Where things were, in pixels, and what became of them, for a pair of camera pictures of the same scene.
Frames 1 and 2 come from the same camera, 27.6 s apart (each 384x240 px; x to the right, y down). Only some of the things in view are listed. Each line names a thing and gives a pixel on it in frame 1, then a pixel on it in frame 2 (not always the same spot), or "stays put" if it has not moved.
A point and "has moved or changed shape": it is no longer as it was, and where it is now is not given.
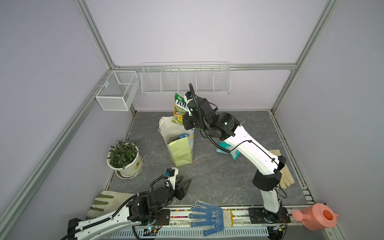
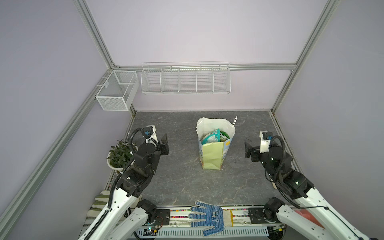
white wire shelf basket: (210, 77) stays put
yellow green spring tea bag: (180, 105) has moved or changed shape
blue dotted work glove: (216, 218) stays put
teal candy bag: (234, 153) to (212, 137)
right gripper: (188, 119) to (250, 150)
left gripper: (181, 192) to (164, 147)
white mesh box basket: (118, 91) stays put
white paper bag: (180, 142) to (213, 154)
